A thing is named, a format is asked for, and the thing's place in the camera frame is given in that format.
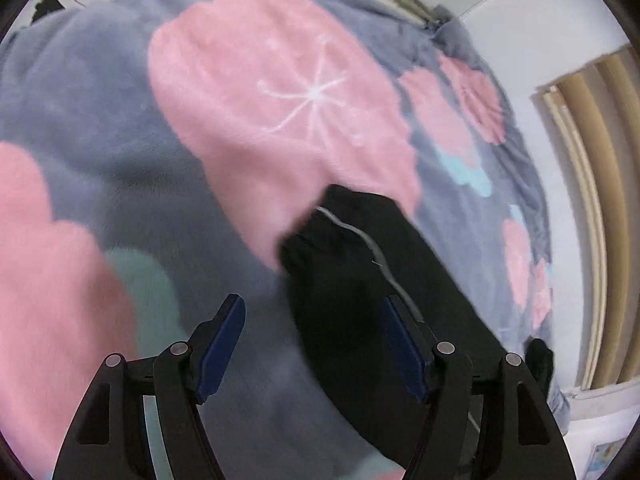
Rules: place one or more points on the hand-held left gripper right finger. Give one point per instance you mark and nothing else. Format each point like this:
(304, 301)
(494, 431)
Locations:
(406, 345)

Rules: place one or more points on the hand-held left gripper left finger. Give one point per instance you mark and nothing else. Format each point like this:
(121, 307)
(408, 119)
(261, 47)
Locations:
(224, 340)

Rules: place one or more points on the black garment with white stripe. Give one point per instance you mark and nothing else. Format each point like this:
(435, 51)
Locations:
(350, 285)

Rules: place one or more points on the grey blanket with pink flowers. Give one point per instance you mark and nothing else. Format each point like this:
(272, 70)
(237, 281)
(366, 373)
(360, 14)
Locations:
(125, 135)

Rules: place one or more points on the colourful printed card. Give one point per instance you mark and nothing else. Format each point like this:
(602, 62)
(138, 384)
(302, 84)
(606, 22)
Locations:
(604, 460)

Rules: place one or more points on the beige wooden slats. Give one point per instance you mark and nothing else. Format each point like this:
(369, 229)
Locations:
(595, 210)

